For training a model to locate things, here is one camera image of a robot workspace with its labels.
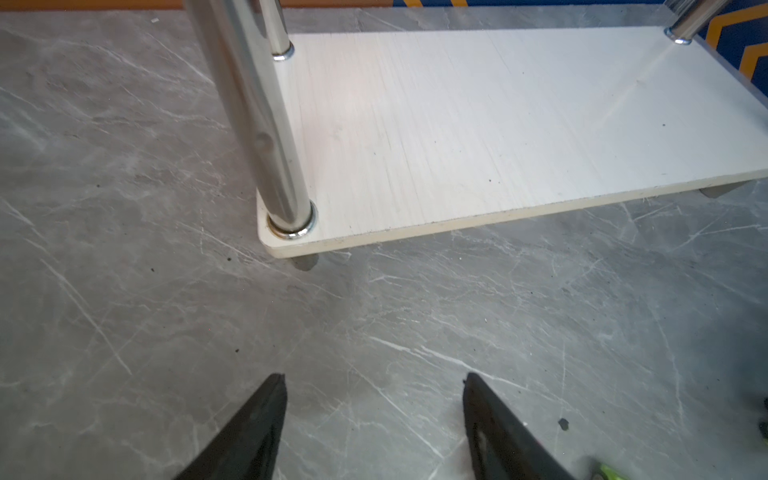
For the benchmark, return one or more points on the white two-tier metal shelf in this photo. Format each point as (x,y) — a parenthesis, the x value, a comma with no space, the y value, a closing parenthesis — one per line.
(358,138)

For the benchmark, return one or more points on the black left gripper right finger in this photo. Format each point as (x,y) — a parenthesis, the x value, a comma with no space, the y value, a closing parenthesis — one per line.
(500,446)

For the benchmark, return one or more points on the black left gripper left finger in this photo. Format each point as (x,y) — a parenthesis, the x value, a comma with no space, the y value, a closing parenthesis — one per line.
(248,445)

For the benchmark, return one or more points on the orange green toy truck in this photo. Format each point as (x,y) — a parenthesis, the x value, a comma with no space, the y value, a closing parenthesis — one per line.
(603,471)

